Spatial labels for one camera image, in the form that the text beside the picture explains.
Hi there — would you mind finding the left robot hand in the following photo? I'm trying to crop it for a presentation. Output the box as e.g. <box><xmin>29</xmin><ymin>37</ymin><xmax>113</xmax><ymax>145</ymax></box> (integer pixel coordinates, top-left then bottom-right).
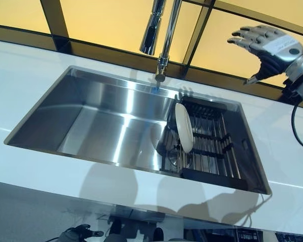
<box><xmin>65</xmin><ymin>224</ymin><xmax>104</xmax><ymax>242</ymax></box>

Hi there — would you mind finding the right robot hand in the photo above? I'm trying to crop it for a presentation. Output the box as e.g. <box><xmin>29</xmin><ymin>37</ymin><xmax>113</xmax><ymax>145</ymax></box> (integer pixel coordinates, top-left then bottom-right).
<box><xmin>226</xmin><ymin>24</ymin><xmax>303</xmax><ymax>86</ymax></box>

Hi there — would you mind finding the cream ceramic plate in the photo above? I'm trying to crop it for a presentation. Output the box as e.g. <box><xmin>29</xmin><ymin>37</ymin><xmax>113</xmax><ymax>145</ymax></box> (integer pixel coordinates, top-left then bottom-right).
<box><xmin>174</xmin><ymin>101</ymin><xmax>194</xmax><ymax>154</ymax></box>

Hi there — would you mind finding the dishwasher door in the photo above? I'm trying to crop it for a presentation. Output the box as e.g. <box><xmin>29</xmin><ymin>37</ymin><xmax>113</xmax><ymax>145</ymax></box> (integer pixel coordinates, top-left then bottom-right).
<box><xmin>184</xmin><ymin>221</ymin><xmax>303</xmax><ymax>242</ymax></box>

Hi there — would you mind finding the stainless steel sink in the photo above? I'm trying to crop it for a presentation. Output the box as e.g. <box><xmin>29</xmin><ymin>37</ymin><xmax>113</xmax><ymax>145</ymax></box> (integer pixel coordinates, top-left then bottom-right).
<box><xmin>6</xmin><ymin>65</ymin><xmax>272</xmax><ymax>196</ymax></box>

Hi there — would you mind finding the black dish drying rack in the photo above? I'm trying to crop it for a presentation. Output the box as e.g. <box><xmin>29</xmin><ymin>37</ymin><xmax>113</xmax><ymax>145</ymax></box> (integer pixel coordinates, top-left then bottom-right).
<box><xmin>156</xmin><ymin>95</ymin><xmax>249</xmax><ymax>191</ymax></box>

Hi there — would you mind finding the chrome gooseneck kitchen faucet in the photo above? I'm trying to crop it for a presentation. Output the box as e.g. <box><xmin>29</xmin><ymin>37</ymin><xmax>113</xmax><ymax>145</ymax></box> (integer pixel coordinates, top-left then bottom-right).
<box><xmin>139</xmin><ymin>0</ymin><xmax>182</xmax><ymax>83</ymax></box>

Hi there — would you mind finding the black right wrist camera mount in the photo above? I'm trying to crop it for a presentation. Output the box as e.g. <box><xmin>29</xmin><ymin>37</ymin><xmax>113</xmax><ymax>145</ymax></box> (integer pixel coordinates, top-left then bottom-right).
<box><xmin>282</xmin><ymin>74</ymin><xmax>303</xmax><ymax>100</ymax></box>

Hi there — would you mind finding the yellow glass window dark frame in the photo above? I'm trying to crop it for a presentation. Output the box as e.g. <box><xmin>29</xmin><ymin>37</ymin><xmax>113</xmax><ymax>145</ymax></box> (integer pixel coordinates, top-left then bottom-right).
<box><xmin>0</xmin><ymin>0</ymin><xmax>303</xmax><ymax>110</ymax></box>

